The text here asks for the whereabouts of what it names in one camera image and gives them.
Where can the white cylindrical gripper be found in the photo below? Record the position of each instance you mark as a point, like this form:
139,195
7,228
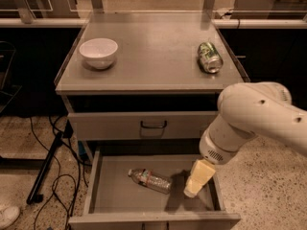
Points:
211,150

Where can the clear plastic water bottle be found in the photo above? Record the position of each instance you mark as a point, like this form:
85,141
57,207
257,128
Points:
151,180

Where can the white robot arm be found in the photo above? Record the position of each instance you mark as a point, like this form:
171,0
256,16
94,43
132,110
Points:
246,110

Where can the closed top drawer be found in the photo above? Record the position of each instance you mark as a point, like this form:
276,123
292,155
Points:
126,125

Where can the open middle drawer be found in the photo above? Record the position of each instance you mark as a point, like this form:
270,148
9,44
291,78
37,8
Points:
115,202

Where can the grey metal drawer cabinet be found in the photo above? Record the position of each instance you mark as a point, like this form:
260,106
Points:
156,70

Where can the green soda can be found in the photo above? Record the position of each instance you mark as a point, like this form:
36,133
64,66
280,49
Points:
209,58

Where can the white ceramic bowl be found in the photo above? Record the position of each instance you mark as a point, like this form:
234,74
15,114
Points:
99,53

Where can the black metal stand leg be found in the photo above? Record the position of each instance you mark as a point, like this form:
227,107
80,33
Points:
34,196

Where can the white shoe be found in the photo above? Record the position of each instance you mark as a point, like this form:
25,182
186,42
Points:
8,216

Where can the black drawer handle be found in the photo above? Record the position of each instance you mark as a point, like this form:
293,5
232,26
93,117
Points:
153,126

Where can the white counter rail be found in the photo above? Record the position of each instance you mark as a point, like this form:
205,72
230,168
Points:
220,23

